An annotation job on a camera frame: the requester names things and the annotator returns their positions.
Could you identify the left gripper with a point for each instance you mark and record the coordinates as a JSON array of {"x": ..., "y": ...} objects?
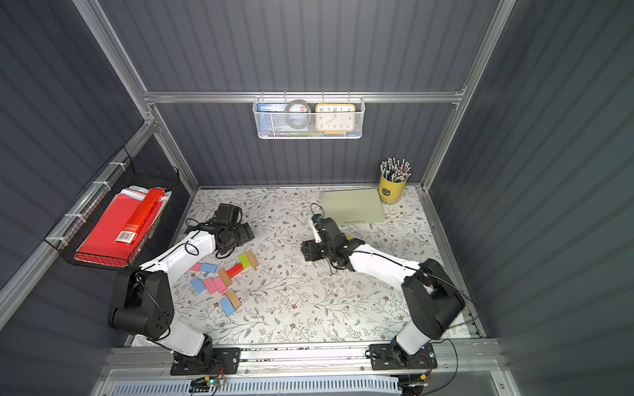
[{"x": 240, "y": 233}]

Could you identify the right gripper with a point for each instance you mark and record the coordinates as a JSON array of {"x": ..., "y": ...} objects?
[{"x": 313, "y": 249}]

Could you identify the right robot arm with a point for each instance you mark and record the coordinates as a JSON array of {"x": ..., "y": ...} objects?
[{"x": 431, "y": 298}]

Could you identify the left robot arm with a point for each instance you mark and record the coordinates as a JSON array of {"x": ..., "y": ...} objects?
[{"x": 142, "y": 301}]

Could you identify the green block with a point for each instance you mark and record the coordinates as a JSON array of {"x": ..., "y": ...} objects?
[{"x": 244, "y": 261}]

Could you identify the tan wooden block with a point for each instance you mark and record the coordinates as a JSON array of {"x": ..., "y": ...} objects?
[{"x": 252, "y": 259}]

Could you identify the light blue block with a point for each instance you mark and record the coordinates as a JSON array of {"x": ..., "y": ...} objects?
[
  {"x": 198, "y": 285},
  {"x": 209, "y": 268}
]

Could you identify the red block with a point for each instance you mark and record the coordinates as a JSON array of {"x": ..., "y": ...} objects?
[{"x": 234, "y": 271}]

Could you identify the pale green workspace book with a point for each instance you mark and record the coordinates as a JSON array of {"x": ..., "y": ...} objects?
[{"x": 353, "y": 207}]

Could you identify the tan block middle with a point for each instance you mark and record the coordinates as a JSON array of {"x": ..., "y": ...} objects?
[{"x": 222, "y": 274}]

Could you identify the tan block front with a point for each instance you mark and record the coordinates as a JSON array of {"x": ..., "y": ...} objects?
[{"x": 234, "y": 299}]

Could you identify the red long box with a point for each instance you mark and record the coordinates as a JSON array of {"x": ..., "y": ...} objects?
[{"x": 133, "y": 226}]

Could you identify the blue block front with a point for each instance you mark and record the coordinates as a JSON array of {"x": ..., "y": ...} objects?
[{"x": 227, "y": 307}]

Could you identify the yellow pen cup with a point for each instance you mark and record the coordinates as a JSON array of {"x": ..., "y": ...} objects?
[{"x": 394, "y": 175}]

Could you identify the red folder stack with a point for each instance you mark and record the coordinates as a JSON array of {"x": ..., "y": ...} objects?
[{"x": 100, "y": 247}]

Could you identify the grey tape roll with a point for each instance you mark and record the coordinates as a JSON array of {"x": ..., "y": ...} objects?
[{"x": 297, "y": 114}]

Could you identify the yellow square clock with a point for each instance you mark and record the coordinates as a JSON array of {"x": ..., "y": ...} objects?
[{"x": 335, "y": 119}]

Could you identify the green circuit board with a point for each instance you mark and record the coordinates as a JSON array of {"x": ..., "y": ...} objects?
[{"x": 206, "y": 385}]

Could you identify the black wire side basket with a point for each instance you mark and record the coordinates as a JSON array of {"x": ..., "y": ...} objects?
[{"x": 75, "y": 226}]

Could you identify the white wire wall basket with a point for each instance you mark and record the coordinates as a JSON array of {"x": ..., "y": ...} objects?
[{"x": 270, "y": 119}]

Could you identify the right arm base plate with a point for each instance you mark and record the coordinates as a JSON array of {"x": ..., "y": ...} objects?
[{"x": 388, "y": 357}]

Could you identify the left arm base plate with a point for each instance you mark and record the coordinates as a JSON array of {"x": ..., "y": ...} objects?
[{"x": 210, "y": 362}]

